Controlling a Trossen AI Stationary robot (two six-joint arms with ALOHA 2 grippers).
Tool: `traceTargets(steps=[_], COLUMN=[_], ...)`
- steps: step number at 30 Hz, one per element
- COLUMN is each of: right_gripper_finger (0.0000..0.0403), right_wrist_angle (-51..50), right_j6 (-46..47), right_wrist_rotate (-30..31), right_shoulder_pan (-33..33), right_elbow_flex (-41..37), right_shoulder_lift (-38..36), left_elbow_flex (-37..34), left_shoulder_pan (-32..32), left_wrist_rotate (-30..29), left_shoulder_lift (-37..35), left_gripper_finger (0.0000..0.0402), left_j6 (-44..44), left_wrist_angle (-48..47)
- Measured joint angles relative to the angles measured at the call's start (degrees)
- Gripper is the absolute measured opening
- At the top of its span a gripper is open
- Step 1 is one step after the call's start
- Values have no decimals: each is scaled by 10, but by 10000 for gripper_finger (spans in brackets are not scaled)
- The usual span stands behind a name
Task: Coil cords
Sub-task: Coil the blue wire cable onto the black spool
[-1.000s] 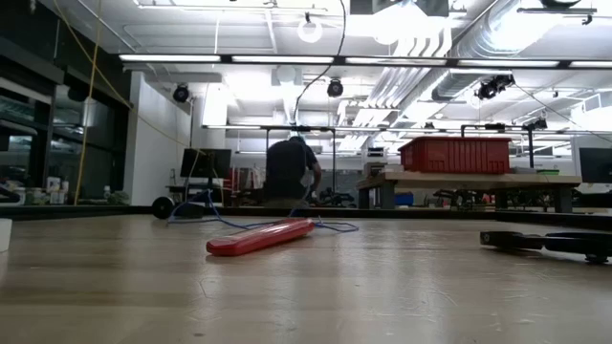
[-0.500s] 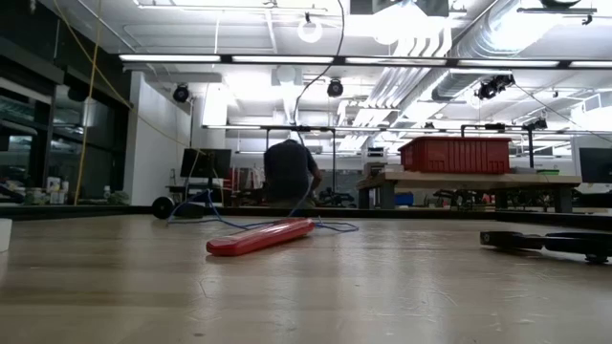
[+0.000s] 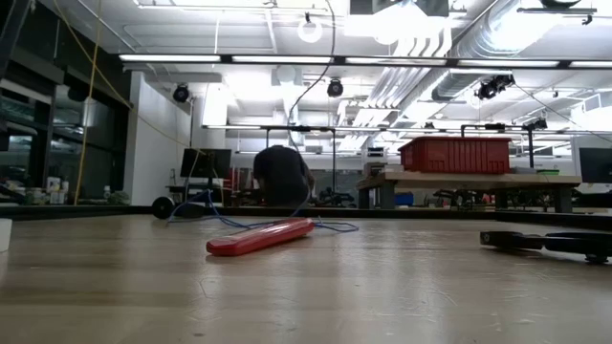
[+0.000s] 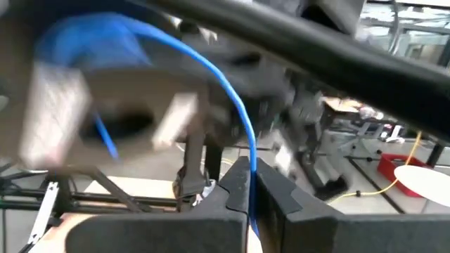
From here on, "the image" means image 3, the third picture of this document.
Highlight person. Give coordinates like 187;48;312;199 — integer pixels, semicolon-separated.
251;144;317;209

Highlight red utility knife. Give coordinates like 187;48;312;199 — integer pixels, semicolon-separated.
206;217;317;258

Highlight black computer monitor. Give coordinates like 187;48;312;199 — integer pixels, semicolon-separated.
180;147;233;206
578;146;612;185

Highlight black screw clamp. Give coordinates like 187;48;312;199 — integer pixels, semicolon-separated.
151;195;206;221

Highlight red plastic bin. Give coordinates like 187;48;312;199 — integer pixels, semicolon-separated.
397;136;512;175

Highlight wooden wheeled workbench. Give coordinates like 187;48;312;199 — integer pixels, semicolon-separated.
356;170;582;214

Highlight long ceiling light bar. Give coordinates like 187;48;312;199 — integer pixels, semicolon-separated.
118;53;612;69

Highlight white tape roll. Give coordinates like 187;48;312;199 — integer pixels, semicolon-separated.
0;218;13;253

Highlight red-handled pliers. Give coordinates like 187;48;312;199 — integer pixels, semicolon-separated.
479;230;612;266

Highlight yellow extension cable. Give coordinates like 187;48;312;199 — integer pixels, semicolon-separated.
52;0;226;206

